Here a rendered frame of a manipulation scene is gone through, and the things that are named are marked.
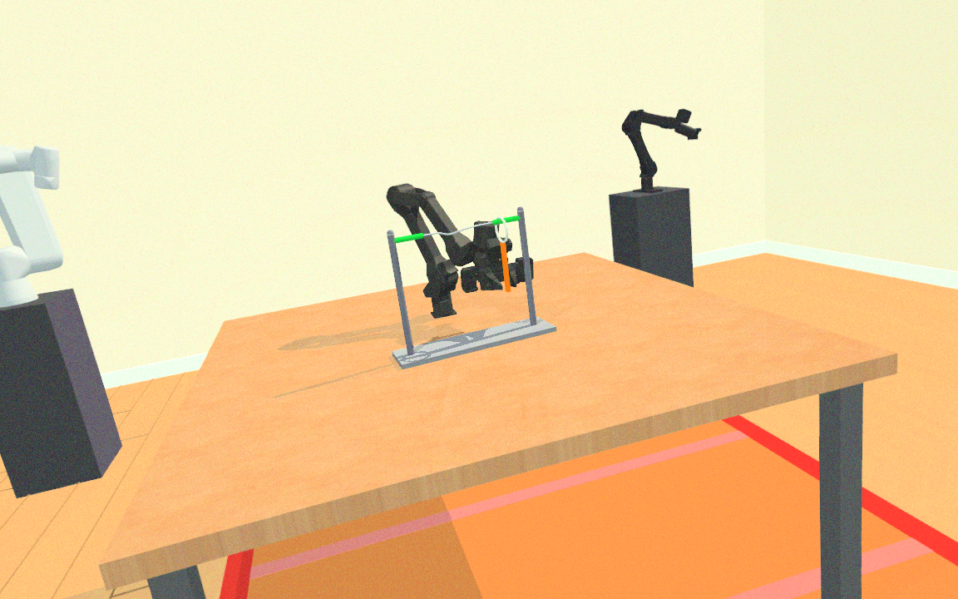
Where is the orange handle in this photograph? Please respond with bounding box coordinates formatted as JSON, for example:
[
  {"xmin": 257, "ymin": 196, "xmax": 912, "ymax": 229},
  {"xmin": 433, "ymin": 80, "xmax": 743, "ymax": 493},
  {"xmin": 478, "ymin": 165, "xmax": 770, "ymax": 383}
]
[{"xmin": 495, "ymin": 216, "xmax": 511, "ymax": 292}]

